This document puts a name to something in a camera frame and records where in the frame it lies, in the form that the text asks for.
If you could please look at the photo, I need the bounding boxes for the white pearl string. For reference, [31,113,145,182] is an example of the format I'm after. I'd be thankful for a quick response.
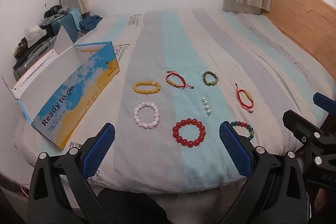
[202,97,213,117]

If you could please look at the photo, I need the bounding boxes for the black and grey clutter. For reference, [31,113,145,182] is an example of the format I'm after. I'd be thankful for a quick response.
[43,5,70,18]

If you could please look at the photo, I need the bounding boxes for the light blue cloth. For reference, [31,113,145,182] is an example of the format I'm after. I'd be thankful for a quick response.
[69,9,82,30]

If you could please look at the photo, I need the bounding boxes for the grey suitcase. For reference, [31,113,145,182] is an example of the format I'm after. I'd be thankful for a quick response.
[13,35,57,81]

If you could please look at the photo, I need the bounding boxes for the red string bracelet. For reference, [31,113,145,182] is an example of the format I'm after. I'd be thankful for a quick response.
[235,83,254,113]
[165,70,195,89]

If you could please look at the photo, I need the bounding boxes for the pink bead bracelet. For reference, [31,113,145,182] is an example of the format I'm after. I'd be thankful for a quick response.
[134,102,160,129]

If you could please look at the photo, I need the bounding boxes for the white plastic bag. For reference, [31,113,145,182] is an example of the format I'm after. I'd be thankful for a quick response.
[25,25,48,47]

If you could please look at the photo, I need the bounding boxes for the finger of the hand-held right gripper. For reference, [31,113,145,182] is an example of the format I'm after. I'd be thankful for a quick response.
[314,93,336,119]
[283,110,326,147]

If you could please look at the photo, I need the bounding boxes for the wooden headboard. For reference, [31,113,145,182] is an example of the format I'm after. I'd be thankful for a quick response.
[262,0,336,62]

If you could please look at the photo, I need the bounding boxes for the blue and white cardboard box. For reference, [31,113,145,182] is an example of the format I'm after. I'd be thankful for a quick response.
[2,26,121,150]

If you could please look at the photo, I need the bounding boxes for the green and yellow bead bracelet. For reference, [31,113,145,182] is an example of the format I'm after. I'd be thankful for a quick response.
[230,121,255,142]

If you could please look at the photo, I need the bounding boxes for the teal suitcase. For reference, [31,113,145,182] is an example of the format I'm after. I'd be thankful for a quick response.
[51,13,79,42]

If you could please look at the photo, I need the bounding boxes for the brown and green bead bracelet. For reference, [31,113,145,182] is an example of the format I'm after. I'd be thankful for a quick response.
[202,71,219,86]

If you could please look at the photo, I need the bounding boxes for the dark blue clothes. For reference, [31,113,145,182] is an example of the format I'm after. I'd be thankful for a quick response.
[79,15,102,32]

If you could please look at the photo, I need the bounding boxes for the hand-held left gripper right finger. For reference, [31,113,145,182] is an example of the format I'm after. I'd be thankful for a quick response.
[219,121,311,224]

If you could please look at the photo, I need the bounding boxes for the red bead bracelet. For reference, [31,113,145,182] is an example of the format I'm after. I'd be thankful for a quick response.
[172,118,206,148]

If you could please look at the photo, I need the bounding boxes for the striped bed blanket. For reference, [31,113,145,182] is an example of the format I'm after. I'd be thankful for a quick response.
[14,10,336,188]

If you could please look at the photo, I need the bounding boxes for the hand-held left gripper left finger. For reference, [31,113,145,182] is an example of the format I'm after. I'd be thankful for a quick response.
[28,123,116,224]

